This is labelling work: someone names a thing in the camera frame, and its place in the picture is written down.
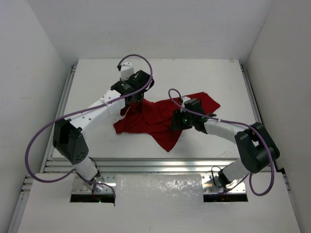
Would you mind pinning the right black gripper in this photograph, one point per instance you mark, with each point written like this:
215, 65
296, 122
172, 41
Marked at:
178, 115

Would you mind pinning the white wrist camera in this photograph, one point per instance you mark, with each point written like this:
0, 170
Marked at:
126, 69
183, 99

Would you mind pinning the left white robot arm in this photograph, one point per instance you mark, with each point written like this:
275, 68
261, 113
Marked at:
70, 133

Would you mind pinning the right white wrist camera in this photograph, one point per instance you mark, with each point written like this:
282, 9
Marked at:
183, 99

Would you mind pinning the red t-shirt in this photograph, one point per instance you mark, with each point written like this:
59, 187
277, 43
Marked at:
153, 118

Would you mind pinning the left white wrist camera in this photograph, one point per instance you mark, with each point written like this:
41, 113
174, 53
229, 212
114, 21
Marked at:
126, 69

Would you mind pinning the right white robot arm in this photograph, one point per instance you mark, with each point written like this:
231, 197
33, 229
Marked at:
255, 146

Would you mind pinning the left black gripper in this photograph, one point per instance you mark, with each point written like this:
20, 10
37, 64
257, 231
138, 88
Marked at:
137, 99

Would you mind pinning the aluminium rail frame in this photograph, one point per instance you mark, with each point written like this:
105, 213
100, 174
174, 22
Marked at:
157, 192

